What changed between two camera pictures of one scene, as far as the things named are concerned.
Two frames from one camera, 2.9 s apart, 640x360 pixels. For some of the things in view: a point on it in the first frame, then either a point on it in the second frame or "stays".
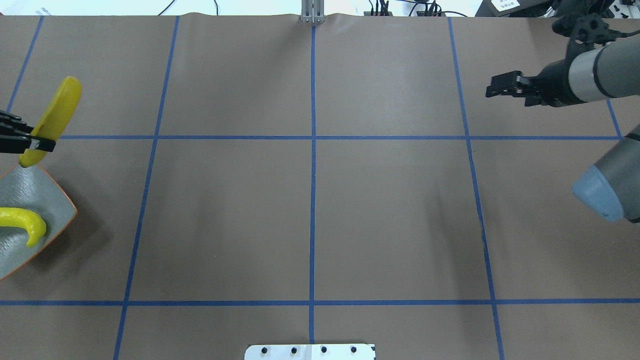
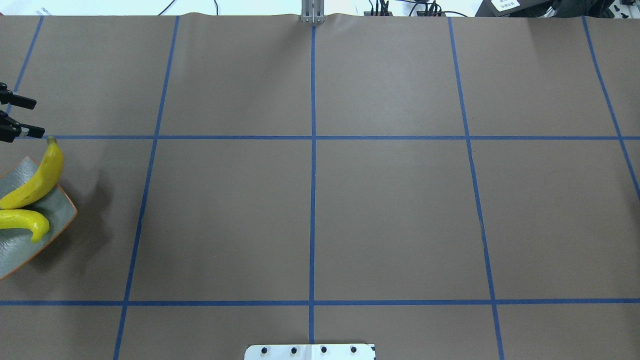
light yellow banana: (32, 222) stays
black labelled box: (499, 8) stays
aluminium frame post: (313, 11) stays
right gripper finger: (30, 142) -> (10, 128)
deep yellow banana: (56, 119) -> (48, 176)
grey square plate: (32, 188) stays
